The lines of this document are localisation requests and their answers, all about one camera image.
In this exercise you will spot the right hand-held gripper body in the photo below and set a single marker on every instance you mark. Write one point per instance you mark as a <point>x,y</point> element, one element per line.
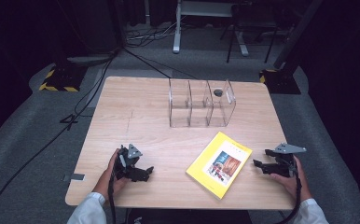
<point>285,166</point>

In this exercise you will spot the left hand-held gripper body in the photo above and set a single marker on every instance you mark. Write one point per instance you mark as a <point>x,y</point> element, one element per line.
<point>125,169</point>

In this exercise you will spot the yellow book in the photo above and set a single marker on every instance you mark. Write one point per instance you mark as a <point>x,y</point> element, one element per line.
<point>207,155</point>

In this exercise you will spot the clear acrylic book rack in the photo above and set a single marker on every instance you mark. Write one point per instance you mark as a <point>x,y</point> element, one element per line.
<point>181,115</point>

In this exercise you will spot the person's right hand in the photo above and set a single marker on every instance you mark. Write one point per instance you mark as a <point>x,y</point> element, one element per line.
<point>293,185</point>

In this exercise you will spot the person's left hand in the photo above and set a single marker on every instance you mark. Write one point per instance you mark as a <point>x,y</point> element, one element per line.
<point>105,183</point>

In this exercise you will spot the grey tape strip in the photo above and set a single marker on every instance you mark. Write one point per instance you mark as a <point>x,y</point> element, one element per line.
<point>75,177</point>

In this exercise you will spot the black yellow striped stand base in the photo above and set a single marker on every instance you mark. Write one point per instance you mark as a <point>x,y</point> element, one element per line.
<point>280,82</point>
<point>63,79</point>

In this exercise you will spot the dark round disc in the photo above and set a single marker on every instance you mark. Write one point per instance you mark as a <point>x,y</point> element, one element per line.
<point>218,92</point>

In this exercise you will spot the black chair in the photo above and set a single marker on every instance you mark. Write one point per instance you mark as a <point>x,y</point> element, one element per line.
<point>252,21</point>

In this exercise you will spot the black metal stand post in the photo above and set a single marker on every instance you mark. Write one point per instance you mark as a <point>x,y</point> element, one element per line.
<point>296,34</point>

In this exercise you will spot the white desk frame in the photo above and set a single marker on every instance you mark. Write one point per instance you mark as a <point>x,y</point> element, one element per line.
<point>177,31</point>

